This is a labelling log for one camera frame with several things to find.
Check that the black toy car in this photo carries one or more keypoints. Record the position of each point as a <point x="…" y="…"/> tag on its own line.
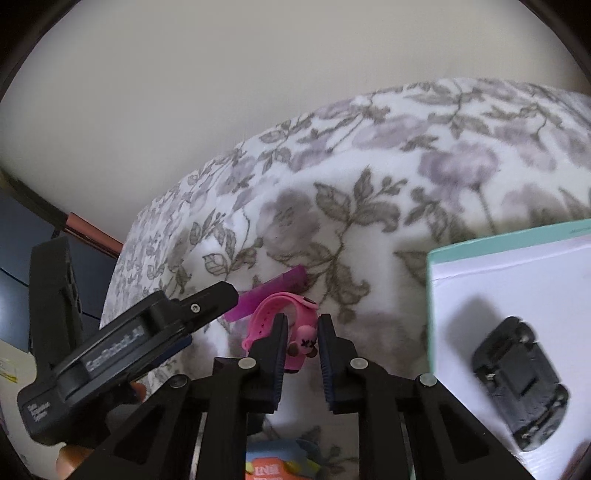
<point x="521" y="383"/>

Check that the dark cabinet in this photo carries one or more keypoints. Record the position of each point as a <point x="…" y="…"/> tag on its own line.
<point x="14" y="277"/>

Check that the white box with green rim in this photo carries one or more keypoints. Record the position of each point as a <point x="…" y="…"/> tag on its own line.
<point x="461" y="300"/>

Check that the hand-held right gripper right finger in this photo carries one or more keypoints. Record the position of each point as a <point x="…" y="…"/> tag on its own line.
<point x="328" y="364"/>

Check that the reddish wooden rail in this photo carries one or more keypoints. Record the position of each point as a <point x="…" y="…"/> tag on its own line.
<point x="92" y="233"/>

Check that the pink and purple watch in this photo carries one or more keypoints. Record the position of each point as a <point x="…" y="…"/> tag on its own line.
<point x="272" y="307"/>

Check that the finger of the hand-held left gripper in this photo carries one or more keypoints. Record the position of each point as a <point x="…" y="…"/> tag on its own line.
<point x="207" y="304"/>

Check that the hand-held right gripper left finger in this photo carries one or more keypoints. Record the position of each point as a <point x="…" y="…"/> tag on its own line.
<point x="278" y="364"/>

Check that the person's left hand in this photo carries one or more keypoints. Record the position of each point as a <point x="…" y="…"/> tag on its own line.
<point x="71" y="461"/>

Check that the floral blanket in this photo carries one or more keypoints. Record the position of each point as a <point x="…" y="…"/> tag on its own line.
<point x="369" y="207"/>

